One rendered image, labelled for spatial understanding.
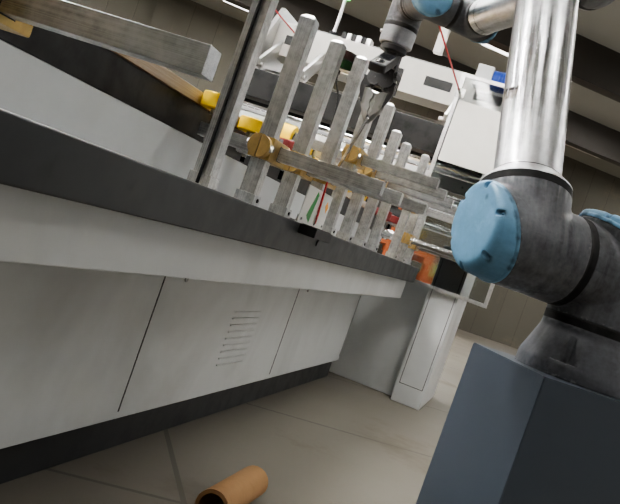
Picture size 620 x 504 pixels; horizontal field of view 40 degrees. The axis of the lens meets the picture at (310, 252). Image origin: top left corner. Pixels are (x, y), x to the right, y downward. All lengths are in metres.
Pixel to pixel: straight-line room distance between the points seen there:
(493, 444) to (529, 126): 0.51
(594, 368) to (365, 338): 3.39
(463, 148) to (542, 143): 3.17
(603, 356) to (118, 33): 0.90
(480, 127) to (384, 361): 1.35
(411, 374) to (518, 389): 3.21
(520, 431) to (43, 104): 0.91
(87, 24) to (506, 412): 0.86
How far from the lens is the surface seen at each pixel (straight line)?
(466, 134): 4.60
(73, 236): 1.27
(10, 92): 1.40
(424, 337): 4.56
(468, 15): 2.21
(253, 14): 1.63
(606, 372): 1.42
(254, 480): 2.17
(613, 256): 1.42
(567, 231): 1.37
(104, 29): 0.91
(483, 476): 1.41
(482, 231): 1.33
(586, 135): 12.08
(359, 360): 4.75
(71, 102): 1.54
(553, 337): 1.43
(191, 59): 0.86
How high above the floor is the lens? 0.68
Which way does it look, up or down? 1 degrees down
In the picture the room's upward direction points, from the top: 19 degrees clockwise
